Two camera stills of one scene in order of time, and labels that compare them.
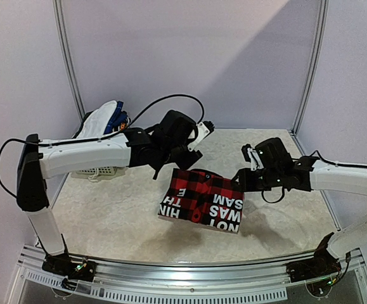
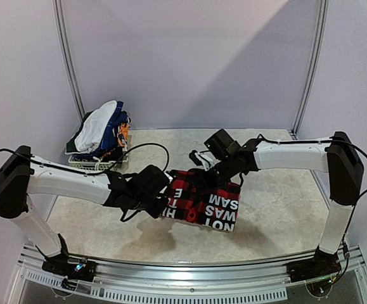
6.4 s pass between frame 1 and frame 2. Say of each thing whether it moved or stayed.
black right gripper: moved
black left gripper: moved
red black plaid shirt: stayed
